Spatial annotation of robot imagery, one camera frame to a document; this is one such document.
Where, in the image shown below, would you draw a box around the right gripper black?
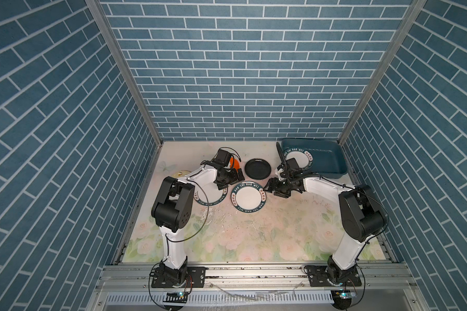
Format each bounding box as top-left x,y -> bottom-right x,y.
263,177 -> 293,198

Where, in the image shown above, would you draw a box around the orange plate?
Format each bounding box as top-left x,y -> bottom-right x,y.
230,157 -> 241,170

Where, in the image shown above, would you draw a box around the black plate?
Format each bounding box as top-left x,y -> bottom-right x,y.
244,158 -> 272,180

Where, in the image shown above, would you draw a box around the white plate green rim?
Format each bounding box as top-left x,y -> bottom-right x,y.
284,148 -> 313,170
230,181 -> 267,213
194,183 -> 228,206

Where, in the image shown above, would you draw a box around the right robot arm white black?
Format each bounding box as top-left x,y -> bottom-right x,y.
263,174 -> 388,286

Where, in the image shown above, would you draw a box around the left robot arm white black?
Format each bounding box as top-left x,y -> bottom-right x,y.
151,161 -> 245,286

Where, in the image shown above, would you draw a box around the teal plastic bin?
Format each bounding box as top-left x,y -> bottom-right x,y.
280,138 -> 348,179

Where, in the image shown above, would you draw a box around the cream yellow plate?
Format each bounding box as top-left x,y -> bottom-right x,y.
171,170 -> 191,179

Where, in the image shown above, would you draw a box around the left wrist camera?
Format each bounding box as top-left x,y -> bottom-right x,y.
201,146 -> 242,168

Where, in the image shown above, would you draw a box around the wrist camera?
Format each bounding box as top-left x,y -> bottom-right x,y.
276,142 -> 302,181
201,146 -> 242,168

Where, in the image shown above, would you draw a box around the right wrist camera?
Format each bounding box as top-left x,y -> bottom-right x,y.
276,142 -> 302,181

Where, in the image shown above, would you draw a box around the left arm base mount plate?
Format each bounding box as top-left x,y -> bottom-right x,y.
150,264 -> 207,289

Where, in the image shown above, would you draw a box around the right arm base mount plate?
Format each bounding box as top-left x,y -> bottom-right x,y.
302,265 -> 362,287

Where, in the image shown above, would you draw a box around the aluminium front rail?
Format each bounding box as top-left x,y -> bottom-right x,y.
88,261 -> 428,310

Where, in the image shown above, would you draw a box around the left aluminium corner post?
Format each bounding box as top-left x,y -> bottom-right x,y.
86,0 -> 163,148

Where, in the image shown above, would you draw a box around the aluminium corner post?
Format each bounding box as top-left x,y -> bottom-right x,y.
337,0 -> 427,146
86,0 -> 163,148

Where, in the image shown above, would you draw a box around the right aluminium corner post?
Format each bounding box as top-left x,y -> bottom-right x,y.
337,0 -> 427,146

